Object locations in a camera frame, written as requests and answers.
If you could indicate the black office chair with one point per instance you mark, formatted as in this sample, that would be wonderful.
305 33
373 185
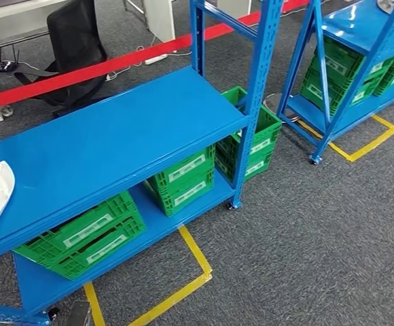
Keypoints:
75 40

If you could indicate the red barrier belt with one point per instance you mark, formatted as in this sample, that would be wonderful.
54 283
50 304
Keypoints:
81 74

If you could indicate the white power strip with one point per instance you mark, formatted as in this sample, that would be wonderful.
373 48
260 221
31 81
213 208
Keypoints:
156 59

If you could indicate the blue metal shelf rack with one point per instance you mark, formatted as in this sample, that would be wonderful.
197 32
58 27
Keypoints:
353 22
115 135

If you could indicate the grey stanchion base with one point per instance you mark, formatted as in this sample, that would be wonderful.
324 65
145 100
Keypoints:
275 105

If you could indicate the white desk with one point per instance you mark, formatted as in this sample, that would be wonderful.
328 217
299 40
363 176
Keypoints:
14 13

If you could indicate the grey plastic part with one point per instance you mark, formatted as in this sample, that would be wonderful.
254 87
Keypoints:
385 5

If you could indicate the white board panel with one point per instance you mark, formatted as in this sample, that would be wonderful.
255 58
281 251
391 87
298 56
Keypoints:
234 8
159 18

